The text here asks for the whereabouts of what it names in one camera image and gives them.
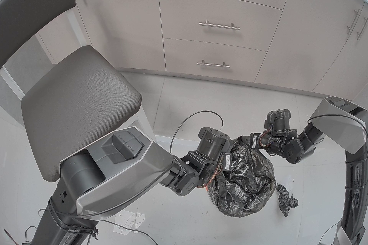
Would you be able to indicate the black plastic bag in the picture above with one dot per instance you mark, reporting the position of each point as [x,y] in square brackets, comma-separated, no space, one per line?
[244,189]

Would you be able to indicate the beige cabinet with drawers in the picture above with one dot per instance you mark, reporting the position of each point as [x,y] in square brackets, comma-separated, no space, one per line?
[218,8]

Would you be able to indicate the dark grey white-framed chair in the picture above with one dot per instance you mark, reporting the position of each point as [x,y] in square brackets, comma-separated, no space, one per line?
[77,100]

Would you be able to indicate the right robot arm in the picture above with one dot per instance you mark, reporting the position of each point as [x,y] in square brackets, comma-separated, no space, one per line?
[339,129]

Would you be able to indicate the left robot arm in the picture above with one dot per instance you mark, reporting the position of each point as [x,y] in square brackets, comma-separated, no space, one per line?
[120,180]

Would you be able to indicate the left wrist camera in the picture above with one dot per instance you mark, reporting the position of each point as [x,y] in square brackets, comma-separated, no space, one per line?
[228,162]

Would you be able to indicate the crumpled black plastic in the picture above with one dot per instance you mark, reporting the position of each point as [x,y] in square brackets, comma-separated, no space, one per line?
[286,199]

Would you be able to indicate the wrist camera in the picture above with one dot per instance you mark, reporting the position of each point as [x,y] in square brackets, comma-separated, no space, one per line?
[254,140]
[228,162]

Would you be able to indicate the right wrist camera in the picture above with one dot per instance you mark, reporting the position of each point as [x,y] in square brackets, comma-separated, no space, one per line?
[254,140]

